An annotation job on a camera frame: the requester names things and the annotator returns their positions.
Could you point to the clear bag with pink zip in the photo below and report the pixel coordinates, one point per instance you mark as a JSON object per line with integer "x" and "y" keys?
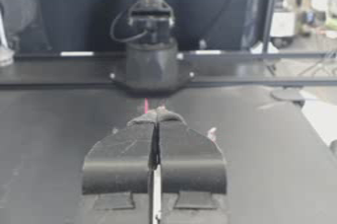
{"x": 146, "y": 106}

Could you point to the black backdrop curtain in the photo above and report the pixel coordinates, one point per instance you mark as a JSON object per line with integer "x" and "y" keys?
{"x": 79, "y": 11}

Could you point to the white tape label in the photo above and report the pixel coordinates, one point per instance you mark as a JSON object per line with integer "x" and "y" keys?
{"x": 78, "y": 53}
{"x": 208, "y": 52}

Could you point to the black table frame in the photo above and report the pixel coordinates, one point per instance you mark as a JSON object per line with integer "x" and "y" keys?
{"x": 263, "y": 81}

